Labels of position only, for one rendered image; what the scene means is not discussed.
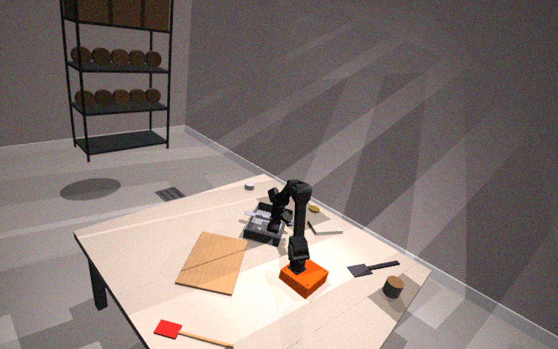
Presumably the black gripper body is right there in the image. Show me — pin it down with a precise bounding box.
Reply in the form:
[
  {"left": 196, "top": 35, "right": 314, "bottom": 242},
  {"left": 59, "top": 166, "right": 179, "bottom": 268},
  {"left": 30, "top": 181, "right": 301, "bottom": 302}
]
[{"left": 267, "top": 211, "right": 283, "bottom": 233}]

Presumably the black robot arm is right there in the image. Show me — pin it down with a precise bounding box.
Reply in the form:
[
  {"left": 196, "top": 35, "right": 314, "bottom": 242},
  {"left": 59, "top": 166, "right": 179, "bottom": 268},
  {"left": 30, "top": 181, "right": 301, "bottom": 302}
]
[{"left": 268, "top": 180, "right": 312, "bottom": 275}]

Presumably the grey metal roasting tin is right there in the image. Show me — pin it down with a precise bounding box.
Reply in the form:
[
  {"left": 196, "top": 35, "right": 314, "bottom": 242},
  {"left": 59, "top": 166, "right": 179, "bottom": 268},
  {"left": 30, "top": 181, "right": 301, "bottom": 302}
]
[{"left": 243, "top": 202, "right": 285, "bottom": 247}]

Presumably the red spatula with wooden handle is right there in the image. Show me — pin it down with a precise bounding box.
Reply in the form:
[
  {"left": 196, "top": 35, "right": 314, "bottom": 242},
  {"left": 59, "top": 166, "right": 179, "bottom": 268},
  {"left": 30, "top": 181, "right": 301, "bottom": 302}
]
[{"left": 153, "top": 320, "right": 234, "bottom": 348}]

